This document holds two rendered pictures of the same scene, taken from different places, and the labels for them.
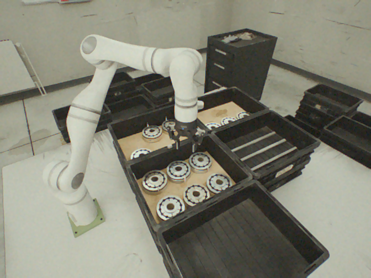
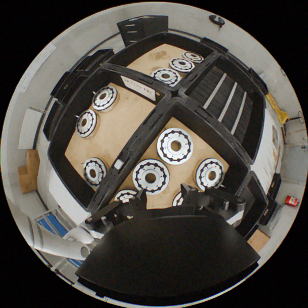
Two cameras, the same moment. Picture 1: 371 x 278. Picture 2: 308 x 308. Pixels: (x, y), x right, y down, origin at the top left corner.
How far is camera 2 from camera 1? 0.73 m
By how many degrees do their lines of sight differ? 48
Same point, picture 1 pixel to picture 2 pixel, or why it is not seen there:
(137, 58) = not seen: outside the picture
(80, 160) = (72, 254)
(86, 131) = (50, 251)
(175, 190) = (158, 200)
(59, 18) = (36, 80)
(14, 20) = (24, 100)
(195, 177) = (176, 172)
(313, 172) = not seen: hidden behind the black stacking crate
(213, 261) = not seen: hidden behind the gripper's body
